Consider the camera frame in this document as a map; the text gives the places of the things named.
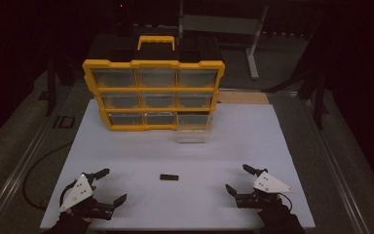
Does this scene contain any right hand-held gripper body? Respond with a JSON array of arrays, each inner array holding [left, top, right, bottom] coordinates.
[[235, 171, 295, 210]]

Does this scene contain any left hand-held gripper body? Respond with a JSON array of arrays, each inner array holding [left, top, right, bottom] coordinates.
[[59, 173, 115, 221]]

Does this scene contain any clear plastic drawer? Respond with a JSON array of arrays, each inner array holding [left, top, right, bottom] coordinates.
[[174, 111, 213, 144]]

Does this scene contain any person's left hand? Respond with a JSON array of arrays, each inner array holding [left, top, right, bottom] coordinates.
[[65, 197, 107, 224]]

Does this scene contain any person's right hand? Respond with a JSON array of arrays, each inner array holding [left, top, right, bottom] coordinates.
[[255, 197, 290, 225]]

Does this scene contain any brown cardboard piece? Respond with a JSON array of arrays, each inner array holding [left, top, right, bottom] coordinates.
[[216, 90, 271, 105]]

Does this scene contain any black angled stand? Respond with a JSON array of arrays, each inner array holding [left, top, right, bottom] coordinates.
[[262, 61, 329, 131]]

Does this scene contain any yellow and black drawer organizer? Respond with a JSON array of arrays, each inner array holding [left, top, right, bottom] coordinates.
[[82, 34, 226, 132]]

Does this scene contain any grey metal stand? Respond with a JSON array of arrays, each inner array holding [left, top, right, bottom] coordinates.
[[177, 0, 271, 81]]

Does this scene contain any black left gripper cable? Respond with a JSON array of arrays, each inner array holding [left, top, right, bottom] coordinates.
[[58, 180, 79, 209]]

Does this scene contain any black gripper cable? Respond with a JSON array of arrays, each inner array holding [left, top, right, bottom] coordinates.
[[58, 180, 79, 209], [278, 192, 294, 213]]

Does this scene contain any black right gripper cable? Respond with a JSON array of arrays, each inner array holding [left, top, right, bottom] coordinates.
[[278, 192, 294, 213]]

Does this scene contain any long black floor cable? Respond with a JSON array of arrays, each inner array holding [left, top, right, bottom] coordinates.
[[22, 141, 74, 211]]

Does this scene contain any black floor bracket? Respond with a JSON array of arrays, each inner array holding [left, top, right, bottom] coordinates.
[[52, 115, 76, 129]]

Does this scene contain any metal frame rail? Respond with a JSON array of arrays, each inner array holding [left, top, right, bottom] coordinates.
[[266, 90, 374, 234], [0, 82, 81, 234]]

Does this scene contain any black stand post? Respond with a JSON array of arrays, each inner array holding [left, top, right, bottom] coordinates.
[[45, 53, 60, 117]]

